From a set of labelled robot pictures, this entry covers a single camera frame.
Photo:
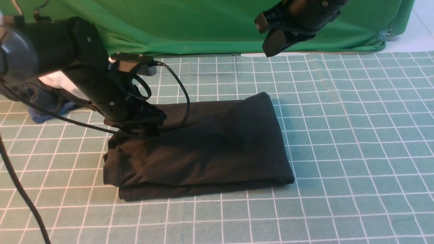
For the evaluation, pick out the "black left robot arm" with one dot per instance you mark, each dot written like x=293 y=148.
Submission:
x=73 y=47

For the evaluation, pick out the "dark gray long-sleeved shirt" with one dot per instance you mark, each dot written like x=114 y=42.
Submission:
x=225 y=146

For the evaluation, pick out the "silver binder clip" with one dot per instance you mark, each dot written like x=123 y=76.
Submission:
x=386 y=35

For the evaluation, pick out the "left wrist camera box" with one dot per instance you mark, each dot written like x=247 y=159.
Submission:
x=134 y=64

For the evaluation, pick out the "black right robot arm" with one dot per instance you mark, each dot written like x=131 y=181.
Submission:
x=305 y=17

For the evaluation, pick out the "blue crumpled garment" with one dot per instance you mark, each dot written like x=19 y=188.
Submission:
x=55 y=101

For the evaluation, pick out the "dark gray crumpled garment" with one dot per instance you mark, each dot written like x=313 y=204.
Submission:
x=27 y=89

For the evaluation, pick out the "green backdrop cloth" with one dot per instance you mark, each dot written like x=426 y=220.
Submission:
x=186 y=27

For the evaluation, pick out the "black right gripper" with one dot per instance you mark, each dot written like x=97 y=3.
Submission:
x=278 y=41

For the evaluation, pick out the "green checkered table mat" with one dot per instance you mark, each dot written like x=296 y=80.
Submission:
x=358 y=131

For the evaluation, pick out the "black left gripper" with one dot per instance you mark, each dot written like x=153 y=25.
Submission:
x=134 y=115

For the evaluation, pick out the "white crumpled garment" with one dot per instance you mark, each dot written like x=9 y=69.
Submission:
x=59 y=80

